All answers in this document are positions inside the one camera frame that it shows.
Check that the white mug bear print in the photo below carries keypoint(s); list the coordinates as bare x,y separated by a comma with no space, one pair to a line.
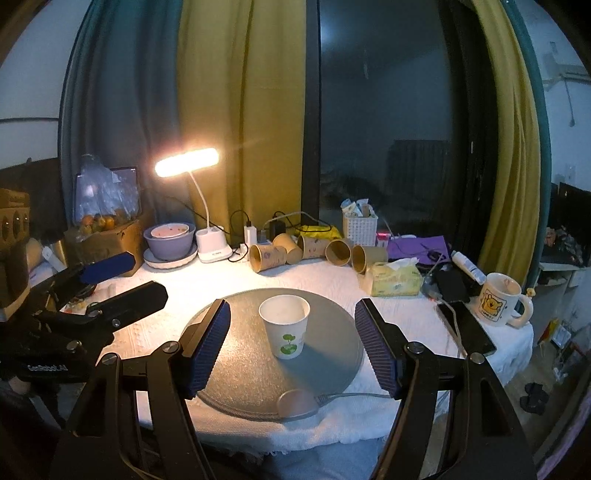
496,304

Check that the black monitor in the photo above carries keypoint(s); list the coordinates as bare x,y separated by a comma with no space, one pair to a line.
575,207

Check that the white plate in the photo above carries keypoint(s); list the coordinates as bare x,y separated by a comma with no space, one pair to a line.
184,263

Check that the black phone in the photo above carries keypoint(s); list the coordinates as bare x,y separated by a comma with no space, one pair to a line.
471,327

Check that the white plastic basket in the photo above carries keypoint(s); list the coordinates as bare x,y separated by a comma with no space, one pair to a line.
360,228

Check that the purple bowl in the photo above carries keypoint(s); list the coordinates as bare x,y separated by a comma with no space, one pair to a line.
168,249

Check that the brown cardboard box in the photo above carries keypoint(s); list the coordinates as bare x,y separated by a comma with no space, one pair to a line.
14,217

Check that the black shoes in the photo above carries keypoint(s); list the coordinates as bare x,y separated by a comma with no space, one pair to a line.
534,398

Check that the white charger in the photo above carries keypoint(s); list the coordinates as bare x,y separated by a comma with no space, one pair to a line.
250,234

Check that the white paper cup green print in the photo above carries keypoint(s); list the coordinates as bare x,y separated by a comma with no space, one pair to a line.
286,330

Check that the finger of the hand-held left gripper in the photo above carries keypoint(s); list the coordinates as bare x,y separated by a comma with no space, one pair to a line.
108,265
134,297

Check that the teal curtain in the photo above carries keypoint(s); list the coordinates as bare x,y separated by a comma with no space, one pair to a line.
120,92
542,115

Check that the cardboard box of oranges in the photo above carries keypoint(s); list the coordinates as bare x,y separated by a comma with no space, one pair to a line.
115,242

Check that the clear plastic bag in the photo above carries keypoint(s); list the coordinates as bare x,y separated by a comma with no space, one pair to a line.
104,189

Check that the black power bank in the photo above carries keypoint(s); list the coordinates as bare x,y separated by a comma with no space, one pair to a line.
452,286

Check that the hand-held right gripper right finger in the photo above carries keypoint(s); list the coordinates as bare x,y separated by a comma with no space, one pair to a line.
376,350

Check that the yellow curtain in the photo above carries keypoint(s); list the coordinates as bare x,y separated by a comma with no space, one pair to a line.
244,115
508,138

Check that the white air conditioner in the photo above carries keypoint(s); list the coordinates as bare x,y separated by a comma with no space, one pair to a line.
561,64

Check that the grey round mat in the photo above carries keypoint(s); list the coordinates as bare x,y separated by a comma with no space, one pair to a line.
323,369

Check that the white tablecloth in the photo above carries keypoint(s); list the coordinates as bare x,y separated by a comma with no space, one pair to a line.
323,278

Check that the black charger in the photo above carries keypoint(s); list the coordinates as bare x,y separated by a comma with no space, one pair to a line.
279,228

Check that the brown paper cup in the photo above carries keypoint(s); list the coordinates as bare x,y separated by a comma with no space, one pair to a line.
369,258
318,247
268,258
339,253
288,247

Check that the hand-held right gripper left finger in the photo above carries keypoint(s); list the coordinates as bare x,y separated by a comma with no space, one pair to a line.
210,346

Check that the pink bowl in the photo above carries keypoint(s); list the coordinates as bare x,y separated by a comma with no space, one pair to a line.
170,230

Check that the white desk lamp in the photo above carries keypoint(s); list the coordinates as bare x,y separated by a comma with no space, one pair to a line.
213,244

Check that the yellow-green tissue pack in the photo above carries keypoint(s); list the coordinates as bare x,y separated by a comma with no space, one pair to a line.
397,279

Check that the white tube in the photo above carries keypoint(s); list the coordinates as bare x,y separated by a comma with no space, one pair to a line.
468,267

